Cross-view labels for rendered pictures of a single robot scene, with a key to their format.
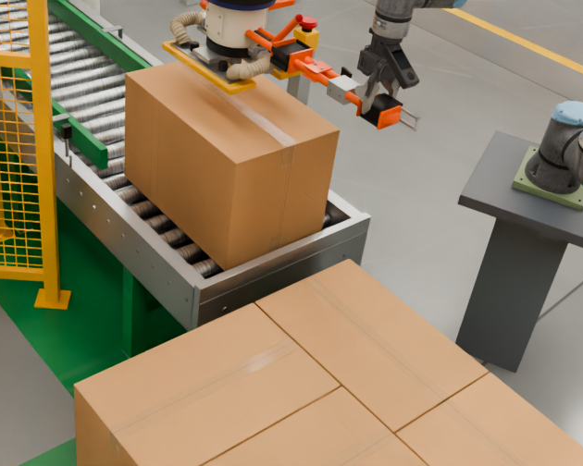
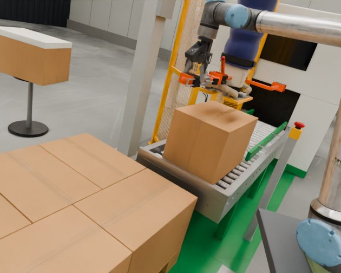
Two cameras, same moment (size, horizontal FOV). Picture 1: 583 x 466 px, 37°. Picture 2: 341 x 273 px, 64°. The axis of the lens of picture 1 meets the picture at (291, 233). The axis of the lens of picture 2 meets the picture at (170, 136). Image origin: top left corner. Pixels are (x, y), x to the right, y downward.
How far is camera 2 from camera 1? 2.33 m
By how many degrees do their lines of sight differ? 64
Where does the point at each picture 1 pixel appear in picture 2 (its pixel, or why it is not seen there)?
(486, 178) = (291, 222)
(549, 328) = not seen: outside the picture
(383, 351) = (131, 204)
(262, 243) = (178, 162)
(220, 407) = (81, 157)
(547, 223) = (272, 252)
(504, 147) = not seen: outside the picture
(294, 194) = (198, 150)
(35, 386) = not seen: hidden behind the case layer
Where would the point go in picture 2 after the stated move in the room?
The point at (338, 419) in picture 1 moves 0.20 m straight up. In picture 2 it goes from (79, 186) to (83, 154)
